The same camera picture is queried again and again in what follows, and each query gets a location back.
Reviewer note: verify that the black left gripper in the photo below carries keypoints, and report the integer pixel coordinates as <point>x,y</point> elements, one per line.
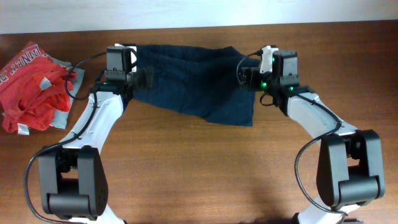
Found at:
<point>142,83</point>

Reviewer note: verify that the red printed t-shirt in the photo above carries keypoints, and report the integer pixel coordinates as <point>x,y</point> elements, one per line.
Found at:
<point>33,88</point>

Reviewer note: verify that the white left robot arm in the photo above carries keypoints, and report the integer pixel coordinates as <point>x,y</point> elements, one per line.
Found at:
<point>73,184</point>

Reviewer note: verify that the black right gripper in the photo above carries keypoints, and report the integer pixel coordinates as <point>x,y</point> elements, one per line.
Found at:
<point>254,73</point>

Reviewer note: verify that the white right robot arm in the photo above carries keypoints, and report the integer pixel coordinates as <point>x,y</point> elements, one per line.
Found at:
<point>350,171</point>

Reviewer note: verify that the dark navy blue shorts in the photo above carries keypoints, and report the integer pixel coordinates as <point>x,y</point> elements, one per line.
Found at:
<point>199,82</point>

